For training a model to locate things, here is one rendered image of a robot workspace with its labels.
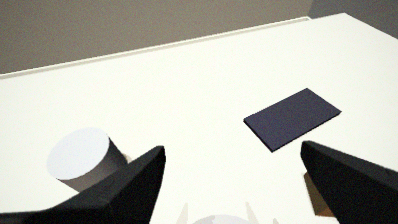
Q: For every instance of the grey cylinder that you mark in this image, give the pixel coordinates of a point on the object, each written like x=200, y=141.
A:
x=84, y=157

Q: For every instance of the french press coffee maker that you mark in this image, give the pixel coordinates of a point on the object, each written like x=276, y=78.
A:
x=222, y=219

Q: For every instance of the small brown cube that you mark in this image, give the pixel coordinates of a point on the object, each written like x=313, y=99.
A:
x=319, y=205

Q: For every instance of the dark grey flat slab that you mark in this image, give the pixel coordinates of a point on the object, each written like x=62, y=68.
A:
x=290, y=118

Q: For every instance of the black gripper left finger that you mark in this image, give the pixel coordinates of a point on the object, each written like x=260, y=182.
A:
x=127, y=196

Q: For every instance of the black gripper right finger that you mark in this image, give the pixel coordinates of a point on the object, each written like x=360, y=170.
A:
x=356, y=191

